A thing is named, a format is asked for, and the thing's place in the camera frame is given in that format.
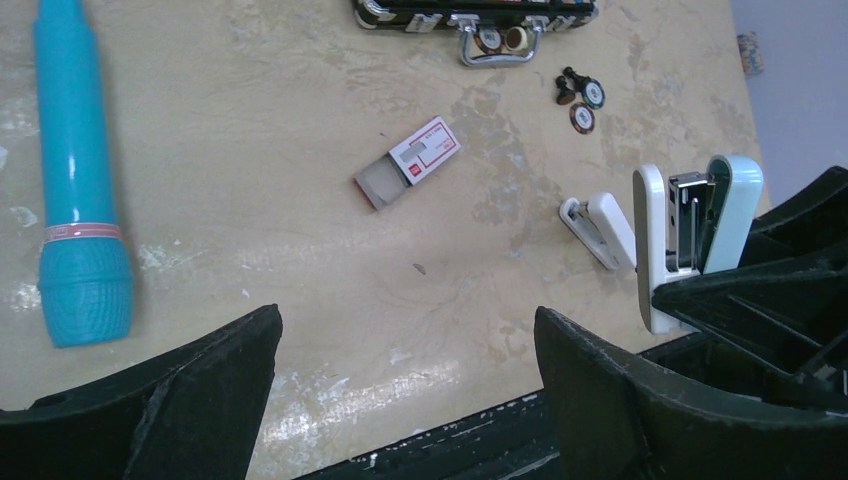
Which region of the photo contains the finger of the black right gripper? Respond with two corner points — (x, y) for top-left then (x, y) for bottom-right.
(652, 254), (847, 378)
(740, 166), (847, 265)

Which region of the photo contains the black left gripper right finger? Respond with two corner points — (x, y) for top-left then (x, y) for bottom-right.
(534, 307), (847, 479)

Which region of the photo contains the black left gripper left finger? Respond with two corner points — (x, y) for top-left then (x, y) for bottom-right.
(1, 305), (283, 479)

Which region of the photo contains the white stapler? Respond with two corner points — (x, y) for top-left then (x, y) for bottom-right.
(559, 192), (636, 271)

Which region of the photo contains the teal flashlight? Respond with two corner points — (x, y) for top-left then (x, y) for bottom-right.
(33, 1), (134, 348)

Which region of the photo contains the orange black poker chip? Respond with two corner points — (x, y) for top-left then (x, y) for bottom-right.
(569, 102), (595, 135)

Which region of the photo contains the red white staple box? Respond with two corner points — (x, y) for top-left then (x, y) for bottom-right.
(354, 116), (461, 211)

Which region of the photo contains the black poker chip case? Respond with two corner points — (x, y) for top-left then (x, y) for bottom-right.
(352, 0), (600, 68)

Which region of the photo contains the patterned object at right wall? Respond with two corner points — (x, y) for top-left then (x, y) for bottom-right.
(737, 32), (765, 78)

